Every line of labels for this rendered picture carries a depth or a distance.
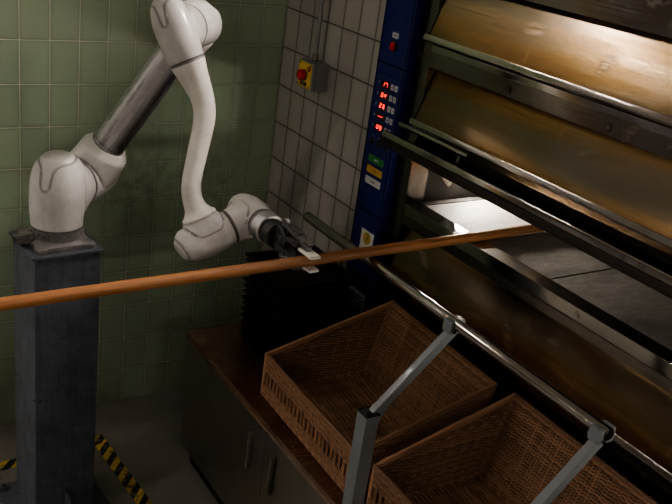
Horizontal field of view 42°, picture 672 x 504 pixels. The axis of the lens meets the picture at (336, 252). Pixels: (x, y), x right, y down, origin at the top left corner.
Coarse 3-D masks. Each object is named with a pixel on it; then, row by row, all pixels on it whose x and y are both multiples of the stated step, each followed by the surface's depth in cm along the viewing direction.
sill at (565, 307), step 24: (408, 216) 283; (432, 216) 276; (504, 264) 248; (528, 288) 241; (552, 288) 236; (576, 312) 227; (600, 312) 225; (600, 336) 221; (624, 336) 215; (648, 360) 209
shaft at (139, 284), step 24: (432, 240) 250; (456, 240) 254; (480, 240) 260; (240, 264) 217; (264, 264) 220; (288, 264) 224; (312, 264) 228; (72, 288) 194; (96, 288) 196; (120, 288) 199; (144, 288) 203
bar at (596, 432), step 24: (312, 216) 264; (336, 240) 252; (408, 288) 226; (432, 312) 218; (480, 336) 205; (504, 360) 198; (408, 384) 212; (528, 384) 192; (360, 408) 210; (384, 408) 211; (576, 408) 181; (360, 432) 210; (600, 432) 175; (360, 456) 211; (576, 456) 177; (360, 480) 215; (552, 480) 176
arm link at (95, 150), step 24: (192, 0) 247; (216, 24) 250; (144, 72) 256; (168, 72) 255; (144, 96) 258; (120, 120) 262; (144, 120) 265; (96, 144) 267; (120, 144) 267; (96, 168) 267; (120, 168) 272; (96, 192) 268
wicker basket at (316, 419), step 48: (336, 336) 285; (384, 336) 292; (432, 336) 274; (288, 384) 261; (336, 384) 288; (384, 384) 288; (432, 384) 270; (480, 384) 254; (336, 432) 238; (384, 432) 266; (432, 432) 244; (336, 480) 241
